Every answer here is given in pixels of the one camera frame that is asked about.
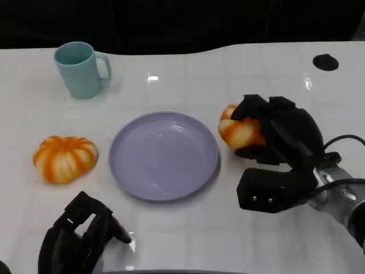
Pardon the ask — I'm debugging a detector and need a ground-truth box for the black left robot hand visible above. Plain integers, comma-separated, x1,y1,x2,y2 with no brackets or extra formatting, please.
38,191,132,274

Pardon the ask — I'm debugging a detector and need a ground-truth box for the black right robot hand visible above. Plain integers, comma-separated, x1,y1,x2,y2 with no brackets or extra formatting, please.
230,94,342,172

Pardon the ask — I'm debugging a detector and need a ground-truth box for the orange and white bread roll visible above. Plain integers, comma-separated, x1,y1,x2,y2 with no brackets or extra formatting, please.
33,135,99,184
218,104,266,151

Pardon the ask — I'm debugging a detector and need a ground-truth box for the black round table grommet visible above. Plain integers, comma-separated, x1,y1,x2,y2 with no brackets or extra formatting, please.
312,54,340,71

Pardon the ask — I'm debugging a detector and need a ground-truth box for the lilac plate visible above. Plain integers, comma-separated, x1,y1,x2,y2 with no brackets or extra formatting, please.
109,111,221,203

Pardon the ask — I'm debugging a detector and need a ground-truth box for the pale green mug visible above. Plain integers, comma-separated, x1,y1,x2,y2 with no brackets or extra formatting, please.
54,41,112,99

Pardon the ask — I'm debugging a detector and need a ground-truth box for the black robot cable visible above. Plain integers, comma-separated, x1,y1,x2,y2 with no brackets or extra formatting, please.
313,178,365,195
322,134,365,152

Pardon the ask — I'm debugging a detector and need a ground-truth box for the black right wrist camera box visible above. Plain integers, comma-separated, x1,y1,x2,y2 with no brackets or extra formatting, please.
237,167,316,214

